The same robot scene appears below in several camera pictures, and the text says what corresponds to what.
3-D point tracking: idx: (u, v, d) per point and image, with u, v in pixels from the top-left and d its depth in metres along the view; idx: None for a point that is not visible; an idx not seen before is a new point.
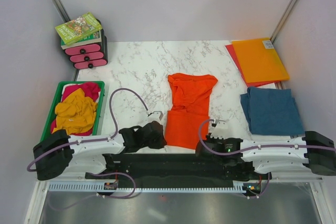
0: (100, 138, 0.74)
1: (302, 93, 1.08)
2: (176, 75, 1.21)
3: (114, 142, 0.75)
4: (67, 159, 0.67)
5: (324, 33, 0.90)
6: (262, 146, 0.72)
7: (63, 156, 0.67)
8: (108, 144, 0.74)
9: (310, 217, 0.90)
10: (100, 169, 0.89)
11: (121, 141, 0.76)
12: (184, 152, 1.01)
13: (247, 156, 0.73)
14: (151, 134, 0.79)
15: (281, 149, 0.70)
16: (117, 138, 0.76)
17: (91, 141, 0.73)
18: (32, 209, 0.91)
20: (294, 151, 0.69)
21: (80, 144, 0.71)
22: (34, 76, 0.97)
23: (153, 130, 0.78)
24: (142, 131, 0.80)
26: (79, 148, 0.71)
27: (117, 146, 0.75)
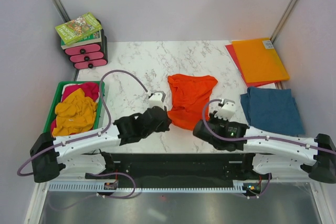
0: (90, 135, 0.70)
1: (302, 93, 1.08)
2: (176, 75, 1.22)
3: (106, 135, 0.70)
4: (54, 163, 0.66)
5: (324, 33, 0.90)
6: (271, 137, 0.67)
7: (49, 160, 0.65)
8: (100, 139, 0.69)
9: (310, 216, 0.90)
10: (98, 169, 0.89)
11: (116, 133, 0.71)
12: (185, 152, 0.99)
13: (253, 144, 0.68)
14: (153, 121, 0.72)
15: (291, 145, 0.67)
16: (111, 130, 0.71)
17: (79, 139, 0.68)
18: (32, 209, 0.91)
20: (304, 150, 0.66)
21: (65, 145, 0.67)
22: (34, 76, 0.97)
23: (153, 116, 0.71)
24: (142, 119, 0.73)
26: (65, 149, 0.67)
27: (110, 139, 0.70)
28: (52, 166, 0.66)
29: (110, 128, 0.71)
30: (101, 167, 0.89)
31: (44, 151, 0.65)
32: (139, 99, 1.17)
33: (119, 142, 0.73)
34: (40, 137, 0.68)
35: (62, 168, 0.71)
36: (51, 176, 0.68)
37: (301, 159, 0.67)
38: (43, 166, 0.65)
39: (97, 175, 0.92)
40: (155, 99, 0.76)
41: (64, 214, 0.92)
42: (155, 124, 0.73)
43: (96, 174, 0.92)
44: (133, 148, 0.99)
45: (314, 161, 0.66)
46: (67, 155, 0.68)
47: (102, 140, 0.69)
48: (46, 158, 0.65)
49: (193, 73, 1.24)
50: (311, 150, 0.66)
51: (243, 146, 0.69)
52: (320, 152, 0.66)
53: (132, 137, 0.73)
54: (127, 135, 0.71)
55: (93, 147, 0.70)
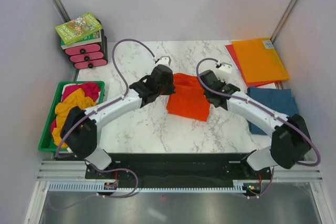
0: (114, 100, 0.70)
1: (301, 93, 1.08)
2: (177, 75, 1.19)
3: (129, 97, 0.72)
4: (93, 129, 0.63)
5: (324, 33, 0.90)
6: (250, 101, 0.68)
7: (87, 127, 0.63)
8: (124, 101, 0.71)
9: (310, 216, 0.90)
10: (105, 163, 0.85)
11: (136, 94, 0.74)
12: (183, 152, 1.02)
13: (233, 102, 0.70)
14: (163, 77, 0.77)
15: (262, 112, 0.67)
16: (130, 94, 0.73)
17: (107, 105, 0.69)
18: (32, 209, 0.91)
20: (272, 120, 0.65)
21: (97, 112, 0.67)
22: (34, 76, 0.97)
23: (161, 72, 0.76)
24: (151, 78, 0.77)
26: (100, 116, 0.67)
27: (134, 100, 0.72)
28: (93, 132, 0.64)
29: (130, 92, 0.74)
30: (108, 160, 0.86)
31: (80, 121, 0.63)
32: None
33: (140, 103, 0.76)
34: (71, 112, 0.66)
35: (94, 142, 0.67)
36: (91, 147, 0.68)
37: (265, 127, 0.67)
38: (84, 136, 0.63)
39: (101, 169, 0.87)
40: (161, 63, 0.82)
41: (65, 214, 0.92)
42: (165, 79, 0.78)
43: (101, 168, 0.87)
44: (133, 149, 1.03)
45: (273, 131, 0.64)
46: (102, 121, 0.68)
47: (127, 103, 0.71)
48: (84, 126, 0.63)
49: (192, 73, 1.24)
50: (276, 121, 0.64)
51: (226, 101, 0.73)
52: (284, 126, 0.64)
53: (149, 95, 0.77)
54: (145, 92, 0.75)
55: (121, 110, 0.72)
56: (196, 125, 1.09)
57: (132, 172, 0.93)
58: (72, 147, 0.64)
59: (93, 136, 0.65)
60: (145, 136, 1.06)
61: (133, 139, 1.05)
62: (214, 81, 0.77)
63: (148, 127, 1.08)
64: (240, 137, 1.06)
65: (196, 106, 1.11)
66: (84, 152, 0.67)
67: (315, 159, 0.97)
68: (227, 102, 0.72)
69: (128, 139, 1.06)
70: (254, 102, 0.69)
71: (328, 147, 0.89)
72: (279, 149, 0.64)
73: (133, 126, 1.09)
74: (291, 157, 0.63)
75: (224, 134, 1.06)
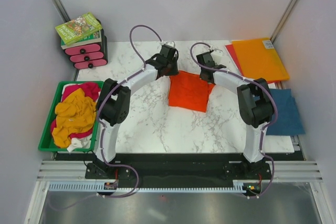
0: (137, 72, 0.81)
1: (301, 93, 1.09)
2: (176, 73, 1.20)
3: (148, 70, 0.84)
4: (128, 93, 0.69)
5: (324, 32, 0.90)
6: (230, 72, 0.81)
7: (124, 92, 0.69)
8: (145, 72, 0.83)
9: (310, 216, 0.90)
10: (111, 156, 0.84)
11: (153, 68, 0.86)
12: (183, 152, 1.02)
13: (217, 74, 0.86)
14: (170, 52, 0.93)
15: (235, 78, 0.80)
16: (148, 67, 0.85)
17: (135, 75, 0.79)
18: (32, 209, 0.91)
20: (241, 83, 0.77)
21: (127, 81, 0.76)
22: (34, 76, 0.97)
23: (168, 48, 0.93)
24: (160, 54, 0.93)
26: (130, 84, 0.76)
27: (151, 71, 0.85)
28: (128, 97, 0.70)
29: (147, 66, 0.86)
30: (114, 153, 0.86)
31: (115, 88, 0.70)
32: (139, 99, 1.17)
33: (155, 75, 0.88)
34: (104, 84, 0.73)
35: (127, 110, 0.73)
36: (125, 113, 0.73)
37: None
38: (119, 101, 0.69)
39: (107, 162, 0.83)
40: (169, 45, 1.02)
41: (65, 214, 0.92)
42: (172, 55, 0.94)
43: (106, 159, 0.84)
44: (133, 148, 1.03)
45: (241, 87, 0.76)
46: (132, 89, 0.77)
47: (147, 74, 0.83)
48: (120, 92, 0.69)
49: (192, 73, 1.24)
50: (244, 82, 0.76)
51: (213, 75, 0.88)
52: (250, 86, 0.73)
53: (162, 68, 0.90)
54: (158, 66, 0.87)
55: (143, 81, 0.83)
56: (196, 125, 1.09)
57: (133, 171, 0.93)
58: (108, 114, 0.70)
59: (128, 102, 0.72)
60: (145, 136, 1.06)
61: (133, 138, 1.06)
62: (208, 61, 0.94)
63: (148, 127, 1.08)
64: (241, 137, 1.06)
65: (195, 99, 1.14)
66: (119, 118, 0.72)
67: (315, 159, 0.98)
68: (213, 76, 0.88)
69: (128, 138, 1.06)
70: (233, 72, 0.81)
71: (328, 147, 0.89)
72: (243, 105, 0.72)
73: (133, 126, 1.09)
74: (252, 111, 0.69)
75: (223, 134, 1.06)
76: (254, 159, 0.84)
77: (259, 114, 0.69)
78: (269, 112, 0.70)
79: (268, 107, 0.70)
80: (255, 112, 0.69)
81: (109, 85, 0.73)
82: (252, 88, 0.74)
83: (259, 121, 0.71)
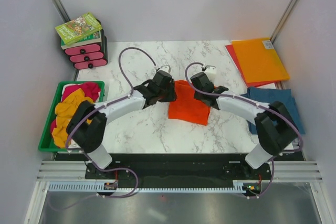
0: (122, 98, 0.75)
1: (301, 93, 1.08)
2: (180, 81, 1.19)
3: (134, 97, 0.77)
4: (103, 122, 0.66)
5: (324, 33, 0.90)
6: (235, 96, 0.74)
7: (98, 120, 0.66)
8: (130, 100, 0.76)
9: (310, 216, 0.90)
10: (107, 162, 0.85)
11: (140, 95, 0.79)
12: (183, 152, 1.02)
13: (222, 100, 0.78)
14: (164, 81, 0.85)
15: (247, 103, 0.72)
16: (136, 94, 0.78)
17: (115, 102, 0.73)
18: (32, 209, 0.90)
20: (254, 109, 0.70)
21: (106, 107, 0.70)
22: (34, 76, 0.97)
23: (164, 75, 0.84)
24: (154, 81, 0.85)
26: (108, 110, 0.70)
27: (138, 99, 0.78)
28: (103, 125, 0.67)
29: (135, 93, 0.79)
30: (108, 160, 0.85)
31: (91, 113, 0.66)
32: None
33: (143, 104, 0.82)
34: (81, 106, 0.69)
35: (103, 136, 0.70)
36: (97, 142, 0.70)
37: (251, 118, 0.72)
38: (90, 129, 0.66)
39: (102, 169, 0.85)
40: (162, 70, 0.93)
41: (65, 214, 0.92)
42: (165, 83, 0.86)
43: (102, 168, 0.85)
44: (133, 149, 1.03)
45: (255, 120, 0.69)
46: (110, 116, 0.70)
47: (133, 102, 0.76)
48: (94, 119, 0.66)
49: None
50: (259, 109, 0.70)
51: (217, 101, 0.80)
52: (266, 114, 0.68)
53: (152, 97, 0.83)
54: (148, 94, 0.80)
55: (125, 109, 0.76)
56: (196, 125, 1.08)
57: (133, 172, 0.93)
58: (78, 141, 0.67)
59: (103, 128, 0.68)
60: (144, 136, 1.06)
61: (133, 139, 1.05)
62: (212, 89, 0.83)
63: (148, 127, 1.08)
64: (240, 137, 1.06)
65: (195, 110, 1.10)
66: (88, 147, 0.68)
67: (315, 159, 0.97)
68: (218, 102, 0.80)
69: (128, 138, 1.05)
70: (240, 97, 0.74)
71: (328, 147, 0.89)
72: (264, 137, 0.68)
73: (132, 127, 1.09)
74: (276, 142, 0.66)
75: (223, 134, 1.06)
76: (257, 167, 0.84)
77: (282, 142, 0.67)
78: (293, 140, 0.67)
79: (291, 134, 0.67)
80: (279, 141, 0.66)
81: (85, 109, 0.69)
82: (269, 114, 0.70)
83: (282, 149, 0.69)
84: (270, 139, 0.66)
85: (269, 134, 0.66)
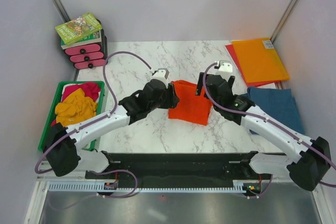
0: (99, 118, 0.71)
1: (302, 93, 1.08)
2: (181, 81, 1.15)
3: (116, 115, 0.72)
4: (73, 149, 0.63)
5: (324, 33, 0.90)
6: (269, 121, 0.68)
7: (67, 147, 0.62)
8: (111, 119, 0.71)
9: (310, 216, 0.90)
10: (104, 166, 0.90)
11: (124, 113, 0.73)
12: (182, 152, 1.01)
13: (249, 120, 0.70)
14: (155, 94, 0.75)
15: (285, 134, 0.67)
16: (119, 111, 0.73)
17: (90, 124, 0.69)
18: (32, 209, 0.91)
20: (295, 146, 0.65)
21: (79, 130, 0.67)
22: (34, 76, 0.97)
23: (153, 88, 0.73)
24: (143, 94, 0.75)
26: (81, 135, 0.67)
27: (121, 118, 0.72)
28: (72, 152, 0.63)
29: (117, 108, 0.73)
30: (105, 164, 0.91)
31: (60, 140, 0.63)
32: None
33: (128, 121, 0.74)
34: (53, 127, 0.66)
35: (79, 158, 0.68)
36: (70, 166, 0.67)
37: (288, 151, 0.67)
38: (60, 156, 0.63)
39: (100, 173, 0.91)
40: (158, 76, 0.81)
41: (65, 214, 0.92)
42: (157, 96, 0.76)
43: (99, 172, 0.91)
44: (133, 149, 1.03)
45: (298, 158, 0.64)
46: (83, 141, 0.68)
47: (113, 121, 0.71)
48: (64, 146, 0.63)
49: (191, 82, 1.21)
50: (301, 146, 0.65)
51: (241, 119, 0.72)
52: (310, 153, 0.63)
53: (139, 113, 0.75)
54: (135, 109, 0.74)
55: (105, 130, 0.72)
56: (196, 125, 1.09)
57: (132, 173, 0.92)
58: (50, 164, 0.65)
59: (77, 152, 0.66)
60: (144, 137, 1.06)
61: (133, 139, 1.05)
62: (238, 103, 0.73)
63: (148, 127, 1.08)
64: (240, 137, 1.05)
65: (195, 110, 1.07)
66: (61, 171, 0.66)
67: None
68: (242, 120, 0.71)
69: (129, 139, 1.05)
70: (275, 124, 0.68)
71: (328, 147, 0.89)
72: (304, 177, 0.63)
73: (133, 127, 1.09)
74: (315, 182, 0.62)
75: (224, 134, 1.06)
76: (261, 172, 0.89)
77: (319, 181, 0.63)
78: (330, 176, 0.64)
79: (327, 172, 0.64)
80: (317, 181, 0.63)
81: (56, 132, 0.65)
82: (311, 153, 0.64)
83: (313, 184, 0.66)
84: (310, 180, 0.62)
85: (312, 177, 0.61)
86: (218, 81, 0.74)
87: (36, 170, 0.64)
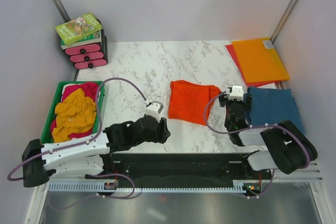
0: (77, 144, 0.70)
1: (301, 93, 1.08)
2: (180, 81, 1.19)
3: (94, 144, 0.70)
4: (40, 170, 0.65)
5: (324, 33, 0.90)
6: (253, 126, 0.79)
7: (35, 168, 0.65)
8: (88, 147, 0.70)
9: (310, 216, 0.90)
10: (95, 170, 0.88)
11: (104, 142, 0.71)
12: (182, 152, 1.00)
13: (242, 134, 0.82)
14: (144, 131, 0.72)
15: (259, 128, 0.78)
16: (98, 139, 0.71)
17: (66, 148, 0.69)
18: (32, 209, 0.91)
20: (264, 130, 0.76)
21: (52, 152, 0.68)
22: (34, 76, 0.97)
23: (144, 126, 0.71)
24: (133, 128, 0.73)
26: (52, 157, 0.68)
27: (99, 147, 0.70)
28: (40, 173, 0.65)
29: (99, 136, 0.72)
30: (96, 170, 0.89)
31: (31, 159, 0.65)
32: (139, 99, 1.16)
33: (108, 151, 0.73)
34: (31, 144, 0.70)
35: (52, 173, 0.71)
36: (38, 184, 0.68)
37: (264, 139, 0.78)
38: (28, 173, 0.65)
39: (95, 174, 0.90)
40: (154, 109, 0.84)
41: (64, 214, 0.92)
42: (146, 132, 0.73)
43: (96, 174, 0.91)
44: (133, 149, 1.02)
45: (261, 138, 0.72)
46: (55, 162, 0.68)
47: (91, 149, 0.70)
48: (34, 165, 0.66)
49: (191, 82, 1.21)
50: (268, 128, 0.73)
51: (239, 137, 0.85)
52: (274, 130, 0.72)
53: (121, 145, 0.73)
54: (116, 141, 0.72)
55: (80, 156, 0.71)
56: (196, 125, 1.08)
57: (131, 182, 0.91)
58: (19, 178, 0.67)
59: (49, 169, 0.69)
60: None
61: None
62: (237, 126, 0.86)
63: None
64: None
65: (195, 110, 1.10)
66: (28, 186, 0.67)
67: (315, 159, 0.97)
68: (239, 135, 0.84)
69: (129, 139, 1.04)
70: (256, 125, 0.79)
71: (328, 147, 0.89)
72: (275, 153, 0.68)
73: None
74: (286, 158, 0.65)
75: (223, 132, 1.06)
76: (257, 167, 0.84)
77: (294, 160, 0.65)
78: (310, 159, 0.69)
79: (302, 156, 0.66)
80: (290, 158, 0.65)
81: (32, 148, 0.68)
82: (281, 134, 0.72)
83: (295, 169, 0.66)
84: (279, 153, 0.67)
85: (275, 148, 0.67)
86: (240, 113, 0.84)
87: (9, 178, 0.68)
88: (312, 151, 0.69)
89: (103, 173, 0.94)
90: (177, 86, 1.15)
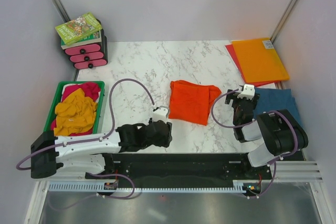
0: (92, 139, 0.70)
1: (301, 93, 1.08)
2: (180, 81, 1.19)
3: (107, 142, 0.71)
4: (53, 162, 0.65)
5: (324, 33, 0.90)
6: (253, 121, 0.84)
7: (48, 160, 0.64)
8: (101, 144, 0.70)
9: (310, 216, 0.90)
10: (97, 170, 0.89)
11: (116, 141, 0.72)
12: (184, 152, 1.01)
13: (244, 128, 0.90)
14: (156, 135, 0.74)
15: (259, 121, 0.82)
16: (111, 138, 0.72)
17: (79, 142, 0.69)
18: (32, 209, 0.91)
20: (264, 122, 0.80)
21: (66, 146, 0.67)
22: (34, 76, 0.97)
23: (157, 130, 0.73)
24: (145, 130, 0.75)
26: (65, 150, 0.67)
27: (111, 146, 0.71)
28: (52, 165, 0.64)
29: (112, 135, 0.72)
30: (97, 170, 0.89)
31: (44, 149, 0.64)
32: (139, 99, 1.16)
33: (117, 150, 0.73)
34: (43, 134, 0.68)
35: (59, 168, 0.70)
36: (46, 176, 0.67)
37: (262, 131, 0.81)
38: (39, 164, 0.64)
39: (95, 174, 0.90)
40: (160, 113, 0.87)
41: (65, 214, 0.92)
42: (157, 137, 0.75)
43: (96, 174, 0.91)
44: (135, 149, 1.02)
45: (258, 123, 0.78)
46: (66, 156, 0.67)
47: (103, 146, 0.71)
48: (46, 157, 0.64)
49: (191, 82, 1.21)
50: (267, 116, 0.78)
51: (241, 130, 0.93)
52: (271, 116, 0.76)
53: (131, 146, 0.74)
54: (127, 142, 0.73)
55: (90, 152, 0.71)
56: (196, 125, 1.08)
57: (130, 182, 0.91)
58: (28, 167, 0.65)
59: (59, 162, 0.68)
60: None
61: None
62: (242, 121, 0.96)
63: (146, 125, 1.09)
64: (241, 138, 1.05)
65: (195, 110, 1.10)
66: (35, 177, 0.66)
67: (315, 159, 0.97)
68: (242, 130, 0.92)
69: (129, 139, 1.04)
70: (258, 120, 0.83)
71: (328, 147, 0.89)
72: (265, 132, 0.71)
73: None
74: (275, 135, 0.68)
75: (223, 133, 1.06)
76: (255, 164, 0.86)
77: (282, 138, 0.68)
78: (300, 146, 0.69)
79: (291, 138, 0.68)
80: (278, 136, 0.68)
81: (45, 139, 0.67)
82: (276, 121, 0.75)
83: (283, 149, 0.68)
84: (268, 132, 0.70)
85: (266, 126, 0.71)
86: (247, 110, 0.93)
87: (17, 168, 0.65)
88: (305, 140, 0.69)
89: (103, 173, 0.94)
90: (178, 86, 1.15)
